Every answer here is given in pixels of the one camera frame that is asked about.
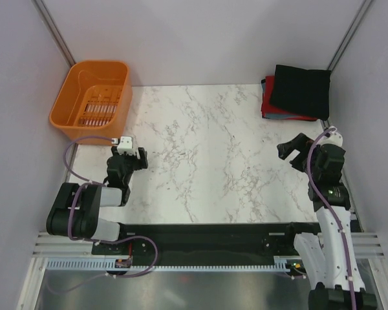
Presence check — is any right aluminium frame post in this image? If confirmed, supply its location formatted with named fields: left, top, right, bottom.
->
left=327, top=0, right=376, bottom=72

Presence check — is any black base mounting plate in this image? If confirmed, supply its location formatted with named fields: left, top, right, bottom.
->
left=92, top=222, right=321, bottom=267

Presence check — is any left aluminium frame post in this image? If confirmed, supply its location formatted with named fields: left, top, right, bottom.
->
left=31, top=0, right=76, bottom=67

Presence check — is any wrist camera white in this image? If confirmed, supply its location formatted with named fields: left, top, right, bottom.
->
left=111, top=136, right=136, bottom=156
left=318, top=126, right=343, bottom=147

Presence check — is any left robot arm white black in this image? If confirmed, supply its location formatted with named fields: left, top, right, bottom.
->
left=46, top=147, right=148, bottom=254

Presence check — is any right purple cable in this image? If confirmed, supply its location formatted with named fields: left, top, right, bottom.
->
left=277, top=127, right=358, bottom=310

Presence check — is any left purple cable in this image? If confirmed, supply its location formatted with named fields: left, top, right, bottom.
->
left=63, top=136, right=158, bottom=278

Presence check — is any black t shirt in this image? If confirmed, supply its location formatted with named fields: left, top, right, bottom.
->
left=270, top=65, right=331, bottom=121

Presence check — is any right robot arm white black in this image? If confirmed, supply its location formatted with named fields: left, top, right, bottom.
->
left=277, top=127, right=378, bottom=309

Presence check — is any folded red t shirt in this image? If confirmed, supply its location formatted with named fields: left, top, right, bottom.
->
left=260, top=75, right=318, bottom=122

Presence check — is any purple cable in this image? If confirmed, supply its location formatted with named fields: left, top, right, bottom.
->
left=63, top=136, right=158, bottom=278
left=277, top=127, right=358, bottom=310

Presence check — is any white slotted cable duct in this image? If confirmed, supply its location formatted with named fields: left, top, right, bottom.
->
left=46, top=257, right=296, bottom=273

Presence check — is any folded grey blue t shirt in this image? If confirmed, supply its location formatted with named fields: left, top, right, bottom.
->
left=261, top=77, right=298, bottom=120

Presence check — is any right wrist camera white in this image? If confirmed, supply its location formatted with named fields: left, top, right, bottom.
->
left=318, top=126, right=343, bottom=147

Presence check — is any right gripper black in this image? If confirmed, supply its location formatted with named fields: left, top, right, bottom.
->
left=277, top=132, right=321, bottom=180

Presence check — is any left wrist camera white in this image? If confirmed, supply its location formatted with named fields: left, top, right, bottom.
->
left=111, top=136, right=136, bottom=156

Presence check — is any aluminium frame post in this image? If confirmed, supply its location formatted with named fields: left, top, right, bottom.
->
left=31, top=0, right=76, bottom=67
left=327, top=0, right=376, bottom=72

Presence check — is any orange plastic basket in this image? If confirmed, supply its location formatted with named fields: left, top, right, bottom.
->
left=49, top=60, right=133, bottom=145

